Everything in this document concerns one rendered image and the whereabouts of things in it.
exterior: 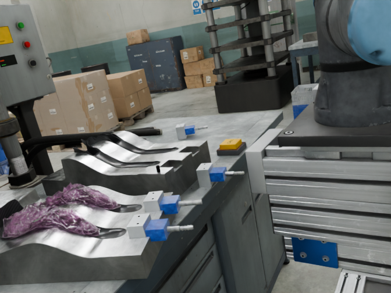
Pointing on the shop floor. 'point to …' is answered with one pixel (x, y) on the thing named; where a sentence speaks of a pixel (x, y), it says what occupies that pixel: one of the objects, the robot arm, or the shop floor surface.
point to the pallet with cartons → (130, 96)
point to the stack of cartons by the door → (198, 68)
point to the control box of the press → (24, 74)
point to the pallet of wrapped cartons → (77, 107)
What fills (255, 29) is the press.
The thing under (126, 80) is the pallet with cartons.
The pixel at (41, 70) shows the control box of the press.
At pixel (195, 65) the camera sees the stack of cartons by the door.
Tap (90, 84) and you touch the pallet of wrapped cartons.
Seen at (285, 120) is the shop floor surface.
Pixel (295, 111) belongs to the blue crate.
